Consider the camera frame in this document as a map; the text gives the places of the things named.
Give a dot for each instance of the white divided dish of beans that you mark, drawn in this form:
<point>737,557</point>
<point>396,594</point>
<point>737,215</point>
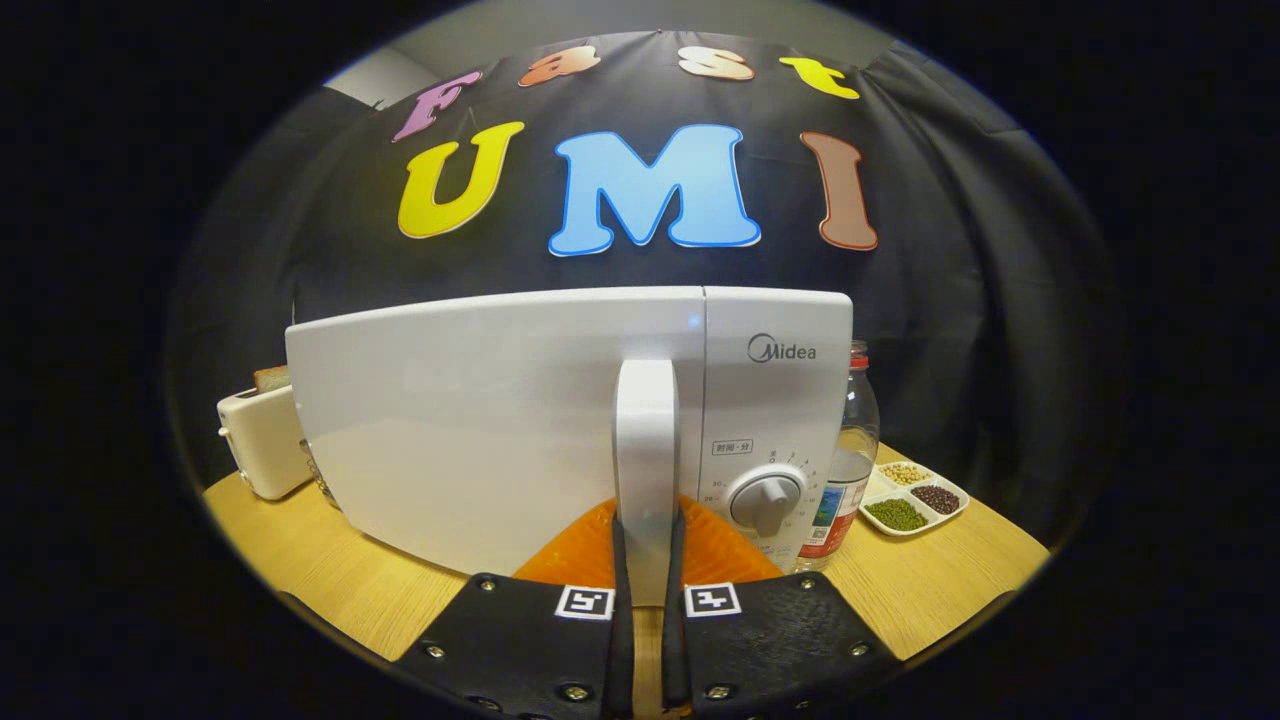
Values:
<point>915,498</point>

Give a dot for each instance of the clear plastic water bottle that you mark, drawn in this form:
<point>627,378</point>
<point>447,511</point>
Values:
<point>850,470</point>

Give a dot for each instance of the white microwave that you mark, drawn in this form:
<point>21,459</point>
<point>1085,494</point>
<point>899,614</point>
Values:
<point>470,430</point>

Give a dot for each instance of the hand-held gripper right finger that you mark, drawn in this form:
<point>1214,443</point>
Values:
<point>675,640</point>

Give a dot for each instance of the white toaster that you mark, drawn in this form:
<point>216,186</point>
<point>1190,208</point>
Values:
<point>265,445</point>

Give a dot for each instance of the toasted bread slice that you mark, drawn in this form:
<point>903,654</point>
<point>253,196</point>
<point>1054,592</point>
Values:
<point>271,379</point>

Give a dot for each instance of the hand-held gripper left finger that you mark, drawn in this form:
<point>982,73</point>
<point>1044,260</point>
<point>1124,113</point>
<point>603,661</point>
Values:
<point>622,640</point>

